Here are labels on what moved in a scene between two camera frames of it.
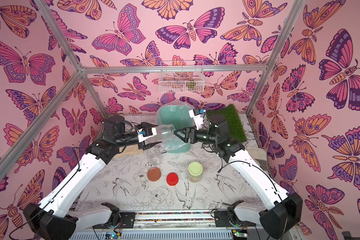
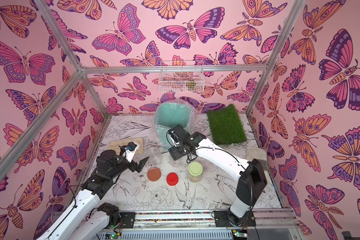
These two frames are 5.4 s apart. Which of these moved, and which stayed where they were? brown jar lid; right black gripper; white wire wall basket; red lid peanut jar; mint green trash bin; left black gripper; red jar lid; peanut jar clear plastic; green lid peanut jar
Moved: left black gripper; right black gripper; red lid peanut jar
Stayed: mint green trash bin; brown jar lid; red jar lid; green lid peanut jar; white wire wall basket; peanut jar clear plastic
